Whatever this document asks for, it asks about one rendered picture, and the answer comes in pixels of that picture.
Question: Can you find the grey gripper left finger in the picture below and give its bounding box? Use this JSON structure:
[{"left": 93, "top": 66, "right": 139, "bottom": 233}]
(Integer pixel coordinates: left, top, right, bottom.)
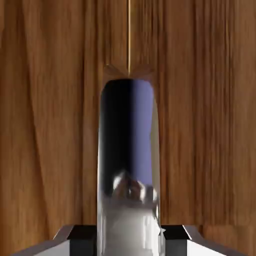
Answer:
[{"left": 9, "top": 224, "right": 98, "bottom": 256}]

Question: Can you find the brown wooden drawer front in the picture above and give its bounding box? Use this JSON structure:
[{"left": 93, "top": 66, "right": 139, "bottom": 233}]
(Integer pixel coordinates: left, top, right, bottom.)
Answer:
[
  {"left": 0, "top": 0, "right": 130, "bottom": 256},
  {"left": 129, "top": 0, "right": 256, "bottom": 256}
]

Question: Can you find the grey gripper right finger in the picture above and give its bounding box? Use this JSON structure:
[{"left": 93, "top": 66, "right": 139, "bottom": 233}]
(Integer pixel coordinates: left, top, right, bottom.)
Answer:
[{"left": 160, "top": 224, "right": 244, "bottom": 256}]

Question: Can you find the curved shiny metal drawer handle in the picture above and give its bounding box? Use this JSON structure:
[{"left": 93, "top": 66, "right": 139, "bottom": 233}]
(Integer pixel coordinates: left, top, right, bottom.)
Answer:
[{"left": 96, "top": 63, "right": 167, "bottom": 256}]

